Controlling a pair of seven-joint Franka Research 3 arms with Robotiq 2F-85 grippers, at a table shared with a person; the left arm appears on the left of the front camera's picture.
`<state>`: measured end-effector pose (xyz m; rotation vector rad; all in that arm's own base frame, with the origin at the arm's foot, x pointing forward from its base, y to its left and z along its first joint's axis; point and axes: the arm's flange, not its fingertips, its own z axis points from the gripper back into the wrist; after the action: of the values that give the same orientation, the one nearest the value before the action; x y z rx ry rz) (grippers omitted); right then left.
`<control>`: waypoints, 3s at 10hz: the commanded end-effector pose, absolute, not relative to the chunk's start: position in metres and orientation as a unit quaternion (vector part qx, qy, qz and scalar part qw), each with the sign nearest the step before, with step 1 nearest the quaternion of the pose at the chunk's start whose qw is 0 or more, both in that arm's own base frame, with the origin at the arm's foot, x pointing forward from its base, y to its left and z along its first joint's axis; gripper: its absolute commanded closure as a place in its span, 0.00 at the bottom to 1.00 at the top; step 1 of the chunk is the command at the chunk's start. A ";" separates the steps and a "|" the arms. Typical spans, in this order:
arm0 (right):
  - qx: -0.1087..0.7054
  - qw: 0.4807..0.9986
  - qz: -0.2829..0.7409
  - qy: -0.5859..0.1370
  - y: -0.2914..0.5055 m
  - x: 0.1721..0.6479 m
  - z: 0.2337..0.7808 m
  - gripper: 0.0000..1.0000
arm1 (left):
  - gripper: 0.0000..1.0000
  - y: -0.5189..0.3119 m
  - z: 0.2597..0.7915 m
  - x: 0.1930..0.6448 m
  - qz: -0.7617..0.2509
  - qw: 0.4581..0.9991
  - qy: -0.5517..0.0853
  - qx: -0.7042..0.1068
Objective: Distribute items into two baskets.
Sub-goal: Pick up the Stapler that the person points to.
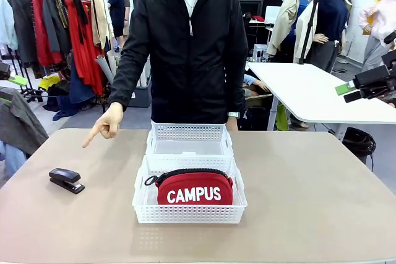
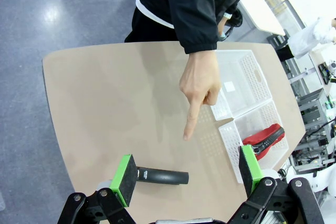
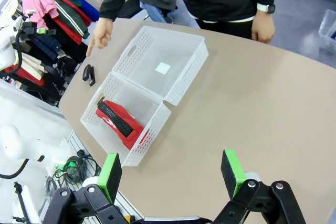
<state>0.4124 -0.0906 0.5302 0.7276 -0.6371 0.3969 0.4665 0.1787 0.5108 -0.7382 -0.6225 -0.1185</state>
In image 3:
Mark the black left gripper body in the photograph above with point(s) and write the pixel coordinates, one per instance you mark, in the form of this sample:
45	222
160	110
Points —
28	28

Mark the black green finger of the left gripper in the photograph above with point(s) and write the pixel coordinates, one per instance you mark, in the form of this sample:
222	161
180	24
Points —
46	32

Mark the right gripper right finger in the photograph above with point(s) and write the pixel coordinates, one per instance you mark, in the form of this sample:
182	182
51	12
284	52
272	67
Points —
232	174

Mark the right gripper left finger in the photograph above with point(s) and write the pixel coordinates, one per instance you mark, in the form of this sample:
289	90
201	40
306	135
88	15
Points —
111	176

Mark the red CAMPUS pencil pouch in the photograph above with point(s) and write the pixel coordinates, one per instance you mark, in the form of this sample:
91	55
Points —
123	119

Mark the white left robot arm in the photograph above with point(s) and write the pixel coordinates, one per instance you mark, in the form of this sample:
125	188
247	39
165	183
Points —
6	45

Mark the person's right hand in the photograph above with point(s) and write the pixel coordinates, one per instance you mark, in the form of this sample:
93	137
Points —
102	35

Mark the person's left hand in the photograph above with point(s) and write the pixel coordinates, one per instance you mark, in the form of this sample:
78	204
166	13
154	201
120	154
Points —
263	28

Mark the navy plaid garment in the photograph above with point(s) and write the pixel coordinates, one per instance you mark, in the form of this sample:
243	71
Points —
47	47

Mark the black folded garment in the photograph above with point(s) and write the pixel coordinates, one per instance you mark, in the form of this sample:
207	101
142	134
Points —
65	43

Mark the red green striped garment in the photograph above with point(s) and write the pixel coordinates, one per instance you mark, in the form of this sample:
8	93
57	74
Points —
71	19

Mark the beige folded garment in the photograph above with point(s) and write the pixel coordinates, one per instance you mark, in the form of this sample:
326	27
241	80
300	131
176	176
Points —
31	64

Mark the white basket with long label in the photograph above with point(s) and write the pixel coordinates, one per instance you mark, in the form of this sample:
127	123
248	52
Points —
147	145

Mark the red folded garment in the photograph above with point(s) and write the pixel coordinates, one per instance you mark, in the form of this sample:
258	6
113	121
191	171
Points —
29	78

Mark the white power strip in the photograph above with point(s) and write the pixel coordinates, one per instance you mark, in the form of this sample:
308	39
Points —
60	165

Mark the black stapler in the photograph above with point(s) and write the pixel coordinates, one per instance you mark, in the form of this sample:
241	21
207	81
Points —
88	75

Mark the black small tripod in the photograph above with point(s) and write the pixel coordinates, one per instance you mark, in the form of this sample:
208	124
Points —
20	203

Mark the white basket with square label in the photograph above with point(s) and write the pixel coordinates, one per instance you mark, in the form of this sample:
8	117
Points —
181	85

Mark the square white paper label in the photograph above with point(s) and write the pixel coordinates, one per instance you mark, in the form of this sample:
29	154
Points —
163	68

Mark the light blue fabric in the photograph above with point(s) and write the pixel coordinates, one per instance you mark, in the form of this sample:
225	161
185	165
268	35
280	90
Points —
178	19

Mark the white wrist watch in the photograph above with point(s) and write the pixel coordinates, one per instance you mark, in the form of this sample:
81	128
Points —
265	8

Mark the clear plastic storage box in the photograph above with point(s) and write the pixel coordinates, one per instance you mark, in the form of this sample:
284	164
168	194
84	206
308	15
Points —
328	32

